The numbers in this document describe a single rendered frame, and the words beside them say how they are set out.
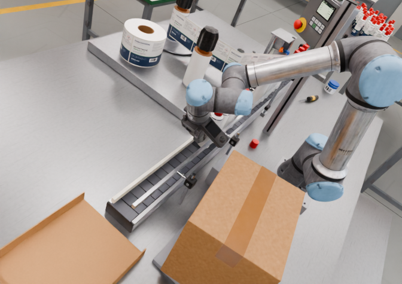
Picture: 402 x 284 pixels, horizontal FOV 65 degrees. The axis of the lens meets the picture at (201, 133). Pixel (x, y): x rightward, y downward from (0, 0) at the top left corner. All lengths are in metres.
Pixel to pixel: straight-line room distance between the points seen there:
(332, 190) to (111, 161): 0.76
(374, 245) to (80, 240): 1.10
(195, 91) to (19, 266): 0.64
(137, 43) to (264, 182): 0.90
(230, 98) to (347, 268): 0.77
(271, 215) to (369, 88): 0.40
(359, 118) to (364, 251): 0.63
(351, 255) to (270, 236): 0.62
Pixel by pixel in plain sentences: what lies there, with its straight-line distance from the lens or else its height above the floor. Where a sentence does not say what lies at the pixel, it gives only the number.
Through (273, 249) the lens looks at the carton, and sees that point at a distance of 0.80.
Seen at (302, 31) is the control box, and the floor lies 1.31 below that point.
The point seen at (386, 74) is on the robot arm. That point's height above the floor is 1.48.
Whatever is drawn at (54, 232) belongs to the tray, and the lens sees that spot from 1.01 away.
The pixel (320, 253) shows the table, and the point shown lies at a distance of 1.29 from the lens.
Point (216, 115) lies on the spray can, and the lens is 1.15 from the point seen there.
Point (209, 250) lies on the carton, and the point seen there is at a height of 1.07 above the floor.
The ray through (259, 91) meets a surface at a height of 0.96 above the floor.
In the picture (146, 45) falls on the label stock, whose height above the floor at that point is 1.00.
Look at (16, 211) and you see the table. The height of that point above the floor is 0.83.
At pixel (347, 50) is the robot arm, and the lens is 1.01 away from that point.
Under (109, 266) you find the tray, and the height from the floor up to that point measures 0.83.
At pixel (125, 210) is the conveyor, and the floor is 0.88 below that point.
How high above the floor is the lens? 1.73
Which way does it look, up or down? 40 degrees down
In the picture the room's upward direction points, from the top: 25 degrees clockwise
